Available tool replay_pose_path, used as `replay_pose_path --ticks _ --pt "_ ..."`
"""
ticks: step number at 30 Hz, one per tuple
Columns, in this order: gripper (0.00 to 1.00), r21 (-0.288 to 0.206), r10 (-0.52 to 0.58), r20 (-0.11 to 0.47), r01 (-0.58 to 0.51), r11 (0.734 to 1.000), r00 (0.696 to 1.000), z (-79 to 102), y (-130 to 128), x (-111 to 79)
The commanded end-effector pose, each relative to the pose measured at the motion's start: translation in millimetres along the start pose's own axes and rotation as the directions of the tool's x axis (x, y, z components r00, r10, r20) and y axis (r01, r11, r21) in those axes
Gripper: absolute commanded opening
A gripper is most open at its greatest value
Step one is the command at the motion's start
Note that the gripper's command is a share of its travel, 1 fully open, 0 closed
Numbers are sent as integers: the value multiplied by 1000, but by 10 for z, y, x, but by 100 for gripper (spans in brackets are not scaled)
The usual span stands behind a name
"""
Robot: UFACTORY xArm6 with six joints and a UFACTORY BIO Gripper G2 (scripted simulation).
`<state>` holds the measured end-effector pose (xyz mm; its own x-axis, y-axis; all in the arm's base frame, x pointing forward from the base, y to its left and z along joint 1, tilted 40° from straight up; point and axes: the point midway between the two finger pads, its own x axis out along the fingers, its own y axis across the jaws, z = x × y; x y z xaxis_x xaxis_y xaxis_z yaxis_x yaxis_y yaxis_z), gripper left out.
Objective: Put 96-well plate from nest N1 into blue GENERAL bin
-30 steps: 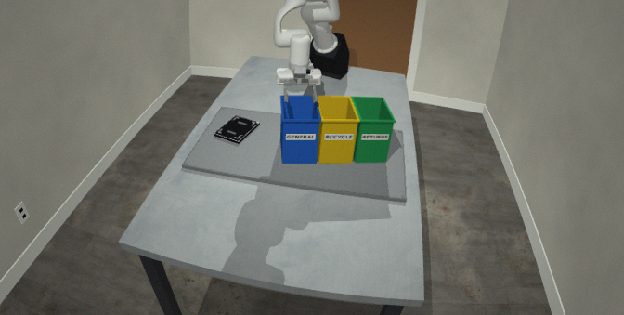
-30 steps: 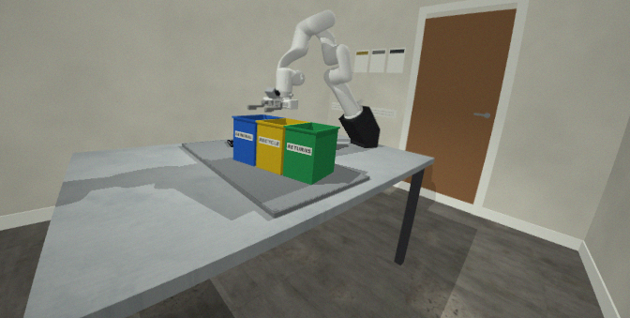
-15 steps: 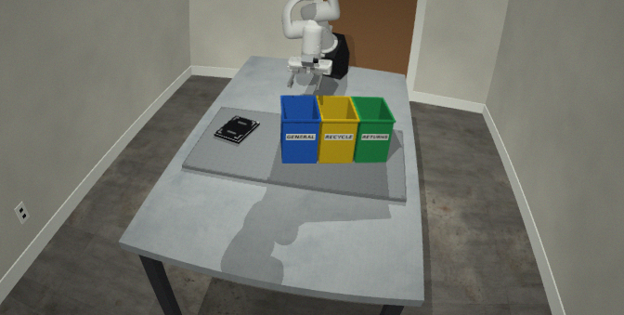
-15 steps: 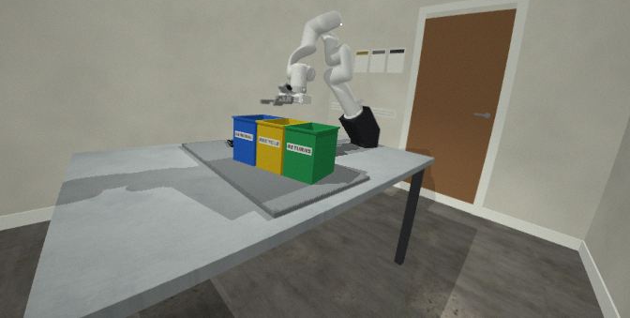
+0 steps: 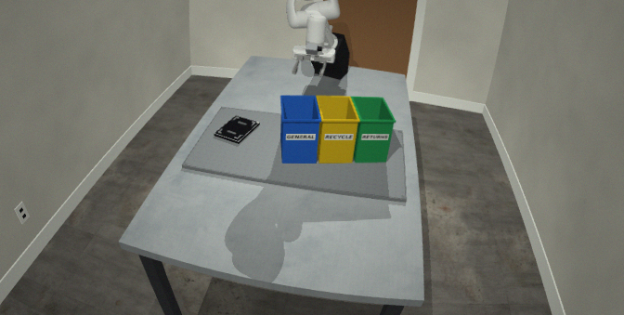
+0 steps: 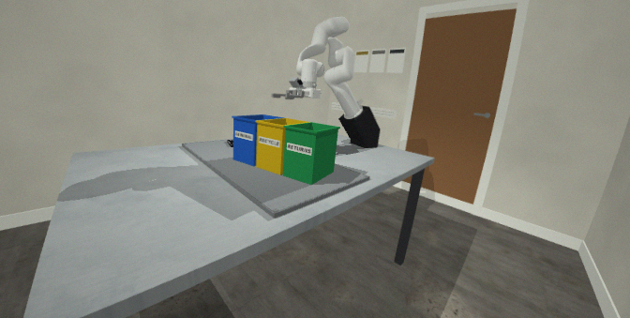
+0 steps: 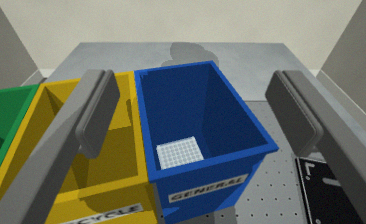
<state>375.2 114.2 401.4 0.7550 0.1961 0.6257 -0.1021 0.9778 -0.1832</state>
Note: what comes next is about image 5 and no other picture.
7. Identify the yellow recycle bin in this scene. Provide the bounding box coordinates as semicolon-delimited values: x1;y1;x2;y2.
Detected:
316;96;360;164

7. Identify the blue bin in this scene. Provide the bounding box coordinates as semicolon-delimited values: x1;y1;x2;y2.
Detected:
280;96;321;164

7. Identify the green returns bin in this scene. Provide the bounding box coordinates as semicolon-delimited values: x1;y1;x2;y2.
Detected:
351;97;396;163

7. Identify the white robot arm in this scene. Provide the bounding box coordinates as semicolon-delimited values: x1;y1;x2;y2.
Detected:
286;0;340;55

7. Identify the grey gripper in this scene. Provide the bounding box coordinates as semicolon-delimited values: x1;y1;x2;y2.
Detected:
292;46;335;77

